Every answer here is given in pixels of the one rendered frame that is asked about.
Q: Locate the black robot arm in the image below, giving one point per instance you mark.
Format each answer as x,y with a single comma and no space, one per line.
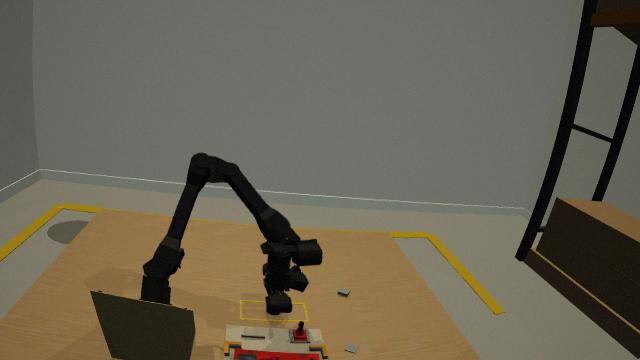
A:
281,246

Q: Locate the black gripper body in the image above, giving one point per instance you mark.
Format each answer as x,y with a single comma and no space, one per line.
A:
275,281

